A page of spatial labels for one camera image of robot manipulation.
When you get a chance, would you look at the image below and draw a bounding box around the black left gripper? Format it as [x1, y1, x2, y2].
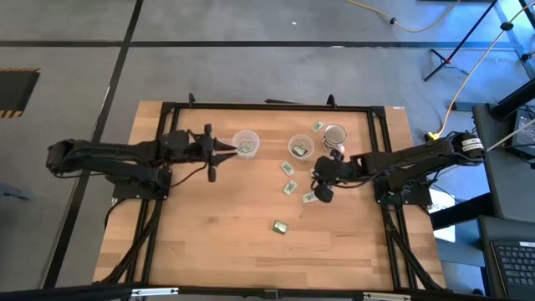
[183, 123, 239, 184]

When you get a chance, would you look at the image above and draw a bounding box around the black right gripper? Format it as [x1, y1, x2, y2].
[310, 148, 356, 205]

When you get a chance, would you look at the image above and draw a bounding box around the tall clear plastic cup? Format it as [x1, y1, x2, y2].
[231, 130, 261, 161]

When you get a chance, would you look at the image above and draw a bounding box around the short clear plastic cup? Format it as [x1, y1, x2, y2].
[287, 133, 316, 161]

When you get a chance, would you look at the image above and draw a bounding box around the white blue patterned mug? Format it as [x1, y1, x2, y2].
[321, 123, 349, 155]

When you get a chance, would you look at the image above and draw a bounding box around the white paper sheet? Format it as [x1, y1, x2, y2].
[428, 187, 457, 243]

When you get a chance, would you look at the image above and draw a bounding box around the black metal beam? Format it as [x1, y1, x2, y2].
[487, 78, 535, 121]
[430, 192, 497, 232]

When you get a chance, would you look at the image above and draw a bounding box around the black tripod stand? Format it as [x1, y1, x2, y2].
[423, 0, 501, 83]

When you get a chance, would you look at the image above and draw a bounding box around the black desk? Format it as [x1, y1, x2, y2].
[471, 102, 535, 222]

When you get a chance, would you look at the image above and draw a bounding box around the black crossbar with silver brackets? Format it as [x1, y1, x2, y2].
[0, 283, 535, 301]

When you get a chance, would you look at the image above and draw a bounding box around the black electronic box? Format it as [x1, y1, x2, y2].
[510, 107, 535, 159]

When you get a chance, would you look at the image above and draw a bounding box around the black floor hatch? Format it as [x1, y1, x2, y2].
[0, 67, 42, 120]

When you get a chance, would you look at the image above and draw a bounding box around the black laptop keyboard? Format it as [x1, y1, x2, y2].
[489, 239, 535, 301]

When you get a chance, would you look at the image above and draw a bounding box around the grey metal stand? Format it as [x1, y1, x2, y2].
[492, 0, 535, 80]

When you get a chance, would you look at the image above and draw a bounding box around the black metal table frame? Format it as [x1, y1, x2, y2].
[94, 92, 449, 293]

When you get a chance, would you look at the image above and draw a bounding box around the yellow hanging power cable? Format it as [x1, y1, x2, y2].
[425, 0, 535, 144]

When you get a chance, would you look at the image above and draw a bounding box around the yellow floor cable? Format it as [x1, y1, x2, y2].
[345, 0, 461, 34]

